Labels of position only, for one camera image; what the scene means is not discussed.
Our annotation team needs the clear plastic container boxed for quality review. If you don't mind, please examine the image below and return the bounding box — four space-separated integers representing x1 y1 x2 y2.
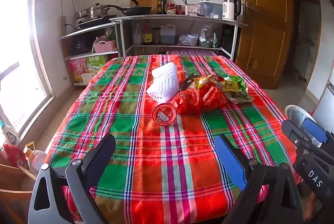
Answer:
200 1 223 18

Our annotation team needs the pink carton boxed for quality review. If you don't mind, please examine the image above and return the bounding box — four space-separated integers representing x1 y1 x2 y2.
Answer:
69 58 87 83

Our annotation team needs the wooden door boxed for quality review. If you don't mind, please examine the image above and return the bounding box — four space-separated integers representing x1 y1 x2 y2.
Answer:
236 0 291 90

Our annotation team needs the white electric kettle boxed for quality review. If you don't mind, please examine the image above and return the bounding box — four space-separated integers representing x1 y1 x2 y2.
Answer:
222 0 242 21

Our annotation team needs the red plastic bottle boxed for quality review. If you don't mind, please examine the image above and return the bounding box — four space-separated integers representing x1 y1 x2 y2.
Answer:
3 144 27 167

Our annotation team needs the low steel shelf rack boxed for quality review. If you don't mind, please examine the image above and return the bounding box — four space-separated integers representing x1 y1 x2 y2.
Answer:
59 22 123 86

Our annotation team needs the white trash bin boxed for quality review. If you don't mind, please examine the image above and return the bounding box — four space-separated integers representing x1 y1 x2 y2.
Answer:
284 104 317 127

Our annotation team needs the green snack wrapper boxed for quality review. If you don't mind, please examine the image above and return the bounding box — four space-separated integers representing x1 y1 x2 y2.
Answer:
216 76 255 104

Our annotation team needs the person's right hand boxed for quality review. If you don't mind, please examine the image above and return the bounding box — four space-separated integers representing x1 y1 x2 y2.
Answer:
304 191 323 222

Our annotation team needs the small white bucket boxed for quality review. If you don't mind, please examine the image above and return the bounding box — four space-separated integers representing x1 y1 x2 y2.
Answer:
186 34 199 46

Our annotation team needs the dark foil wrapper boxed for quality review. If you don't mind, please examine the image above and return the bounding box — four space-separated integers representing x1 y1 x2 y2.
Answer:
179 74 200 91

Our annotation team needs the black induction cooker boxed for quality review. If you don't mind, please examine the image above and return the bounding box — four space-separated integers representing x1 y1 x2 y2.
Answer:
76 15 118 29

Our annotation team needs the white plastic jerrycan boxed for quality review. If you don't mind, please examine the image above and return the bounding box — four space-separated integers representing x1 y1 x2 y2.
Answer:
160 24 176 45

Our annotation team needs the green carton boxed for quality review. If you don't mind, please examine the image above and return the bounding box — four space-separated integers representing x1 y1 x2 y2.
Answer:
86 55 108 73

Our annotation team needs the white foam fruit net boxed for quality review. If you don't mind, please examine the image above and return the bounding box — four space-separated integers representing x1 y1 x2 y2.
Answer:
146 62 180 104

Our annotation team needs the black frying pan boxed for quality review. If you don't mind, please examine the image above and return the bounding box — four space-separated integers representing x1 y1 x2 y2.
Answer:
106 0 152 16

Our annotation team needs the pink plastic tray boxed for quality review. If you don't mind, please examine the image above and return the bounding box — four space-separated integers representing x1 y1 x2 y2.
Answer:
166 49 218 57

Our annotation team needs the red round lid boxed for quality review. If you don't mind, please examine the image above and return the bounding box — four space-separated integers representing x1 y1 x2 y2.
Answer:
152 103 178 126

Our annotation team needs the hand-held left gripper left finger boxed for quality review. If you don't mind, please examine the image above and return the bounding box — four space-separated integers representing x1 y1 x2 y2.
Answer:
27 134 116 224

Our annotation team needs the plaid tablecloth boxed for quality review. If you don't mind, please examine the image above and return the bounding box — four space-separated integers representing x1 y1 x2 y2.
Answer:
44 54 304 224

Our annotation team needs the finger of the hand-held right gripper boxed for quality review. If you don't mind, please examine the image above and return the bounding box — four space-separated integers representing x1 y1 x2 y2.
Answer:
282 120 334 159
303 118 334 147

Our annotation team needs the soy sauce bottle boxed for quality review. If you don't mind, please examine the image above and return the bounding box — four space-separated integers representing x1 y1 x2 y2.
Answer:
142 23 153 45

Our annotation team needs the white chopstick holder box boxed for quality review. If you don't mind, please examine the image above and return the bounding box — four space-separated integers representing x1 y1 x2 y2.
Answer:
185 4 201 16

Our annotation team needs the clear plastic bottle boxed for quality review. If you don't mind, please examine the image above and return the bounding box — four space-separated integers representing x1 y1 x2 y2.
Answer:
133 24 142 46

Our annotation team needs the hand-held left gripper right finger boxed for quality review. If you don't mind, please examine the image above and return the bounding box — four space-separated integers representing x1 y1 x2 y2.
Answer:
214 134 304 224

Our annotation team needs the window frame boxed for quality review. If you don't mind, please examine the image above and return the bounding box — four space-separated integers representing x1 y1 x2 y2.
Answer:
0 0 56 141

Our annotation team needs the steel steamer pot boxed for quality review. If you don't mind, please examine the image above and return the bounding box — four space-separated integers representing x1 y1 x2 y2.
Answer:
74 4 111 20

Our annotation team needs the cooking oil bottle yellow handle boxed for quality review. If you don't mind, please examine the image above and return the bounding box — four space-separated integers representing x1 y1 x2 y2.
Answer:
23 142 47 175

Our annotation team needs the pink plastic basket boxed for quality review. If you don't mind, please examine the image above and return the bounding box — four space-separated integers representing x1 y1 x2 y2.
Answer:
93 39 117 54

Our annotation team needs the red plastic bag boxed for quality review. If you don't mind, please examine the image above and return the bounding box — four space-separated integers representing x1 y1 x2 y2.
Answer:
175 83 228 116

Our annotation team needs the silver refrigerator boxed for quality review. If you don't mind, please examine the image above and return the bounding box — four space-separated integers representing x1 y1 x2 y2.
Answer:
305 56 334 133

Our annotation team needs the steel kitchen shelf rack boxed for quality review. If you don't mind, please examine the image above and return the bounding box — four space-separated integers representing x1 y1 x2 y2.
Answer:
110 14 248 61

